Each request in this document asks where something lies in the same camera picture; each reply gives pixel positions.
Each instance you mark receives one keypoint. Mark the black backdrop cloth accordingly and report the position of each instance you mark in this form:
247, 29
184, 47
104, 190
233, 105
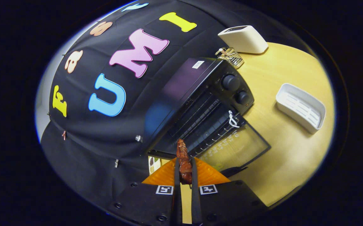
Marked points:
106, 135

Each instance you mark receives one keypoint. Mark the white plastic tray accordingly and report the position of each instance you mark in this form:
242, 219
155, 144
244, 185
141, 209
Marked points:
297, 106

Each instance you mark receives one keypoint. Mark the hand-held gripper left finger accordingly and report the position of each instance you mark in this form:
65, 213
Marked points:
177, 201

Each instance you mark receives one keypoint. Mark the white slot toaster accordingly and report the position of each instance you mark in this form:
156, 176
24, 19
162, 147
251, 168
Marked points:
247, 40

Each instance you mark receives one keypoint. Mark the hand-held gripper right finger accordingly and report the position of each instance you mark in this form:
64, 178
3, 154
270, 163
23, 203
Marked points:
195, 201

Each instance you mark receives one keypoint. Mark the silver cloth clip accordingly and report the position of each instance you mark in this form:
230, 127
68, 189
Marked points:
116, 163

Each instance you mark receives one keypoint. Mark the black toaster oven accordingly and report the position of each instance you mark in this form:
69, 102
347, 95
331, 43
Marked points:
187, 78

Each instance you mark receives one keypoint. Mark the red cloth clip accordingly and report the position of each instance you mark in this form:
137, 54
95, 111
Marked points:
64, 135

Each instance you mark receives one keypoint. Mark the red-brown meat slice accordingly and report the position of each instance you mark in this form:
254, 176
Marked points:
184, 166

